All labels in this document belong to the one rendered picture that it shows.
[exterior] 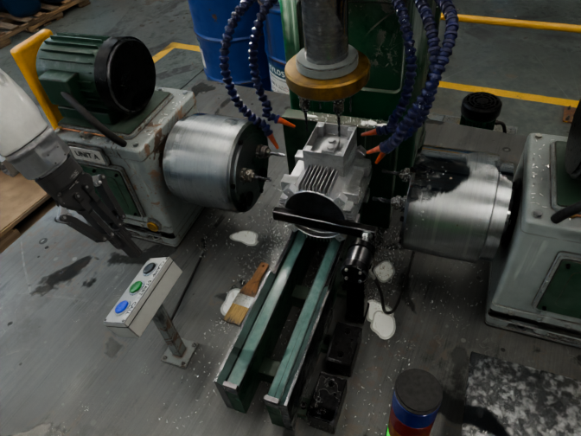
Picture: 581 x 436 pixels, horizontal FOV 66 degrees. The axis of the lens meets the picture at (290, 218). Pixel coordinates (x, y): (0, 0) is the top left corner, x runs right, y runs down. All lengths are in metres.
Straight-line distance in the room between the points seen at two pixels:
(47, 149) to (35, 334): 0.66
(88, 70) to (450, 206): 0.88
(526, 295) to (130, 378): 0.92
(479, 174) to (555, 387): 0.43
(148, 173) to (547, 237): 0.91
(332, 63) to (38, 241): 1.10
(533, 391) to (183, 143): 0.93
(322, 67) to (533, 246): 0.54
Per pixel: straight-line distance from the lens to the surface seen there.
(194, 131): 1.18
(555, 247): 1.00
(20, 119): 0.86
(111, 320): 0.97
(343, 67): 0.95
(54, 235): 1.62
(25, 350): 1.38
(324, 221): 1.06
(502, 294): 1.12
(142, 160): 1.19
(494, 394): 1.00
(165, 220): 1.33
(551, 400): 1.03
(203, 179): 1.14
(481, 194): 0.99
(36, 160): 0.87
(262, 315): 1.05
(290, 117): 1.19
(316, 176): 1.07
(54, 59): 1.29
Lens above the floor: 1.80
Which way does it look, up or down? 46 degrees down
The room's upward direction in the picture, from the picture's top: 8 degrees counter-clockwise
